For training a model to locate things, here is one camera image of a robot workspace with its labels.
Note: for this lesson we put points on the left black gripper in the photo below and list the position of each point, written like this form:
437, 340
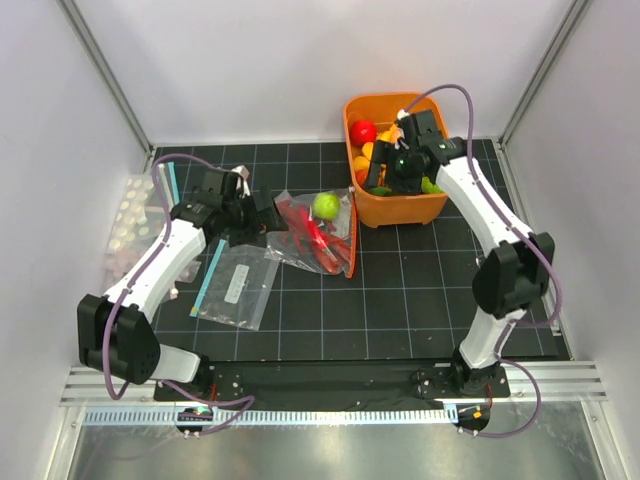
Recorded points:
263, 221

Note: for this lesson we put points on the red toy apple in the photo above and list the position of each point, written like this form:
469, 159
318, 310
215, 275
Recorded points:
362, 132

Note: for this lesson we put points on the black grid mat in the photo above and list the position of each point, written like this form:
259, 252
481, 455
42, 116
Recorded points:
409, 297

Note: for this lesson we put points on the red toy lobster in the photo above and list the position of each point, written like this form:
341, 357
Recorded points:
309, 244

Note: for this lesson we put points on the orange plastic basket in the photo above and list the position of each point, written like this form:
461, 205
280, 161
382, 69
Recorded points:
373, 210

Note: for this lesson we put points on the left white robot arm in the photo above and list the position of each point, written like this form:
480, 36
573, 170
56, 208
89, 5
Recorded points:
115, 335

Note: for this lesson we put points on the pink dotted zip bag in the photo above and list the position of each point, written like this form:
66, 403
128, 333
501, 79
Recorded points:
139, 221

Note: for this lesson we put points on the clear bag with blue zip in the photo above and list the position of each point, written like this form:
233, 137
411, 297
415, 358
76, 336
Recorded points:
167, 178

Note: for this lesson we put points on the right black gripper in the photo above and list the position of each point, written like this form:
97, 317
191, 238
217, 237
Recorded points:
384, 152

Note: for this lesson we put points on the green toy bell pepper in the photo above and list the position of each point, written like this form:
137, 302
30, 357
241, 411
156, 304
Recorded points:
381, 191

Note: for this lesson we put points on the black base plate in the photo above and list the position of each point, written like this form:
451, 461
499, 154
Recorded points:
343, 386

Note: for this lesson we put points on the green toy custard apple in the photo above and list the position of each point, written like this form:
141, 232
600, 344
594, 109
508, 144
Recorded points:
428, 187

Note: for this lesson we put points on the orange zip clear bag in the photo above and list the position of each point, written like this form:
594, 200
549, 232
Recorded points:
346, 223

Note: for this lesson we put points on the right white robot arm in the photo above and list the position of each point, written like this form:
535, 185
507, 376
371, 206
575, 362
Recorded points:
514, 272

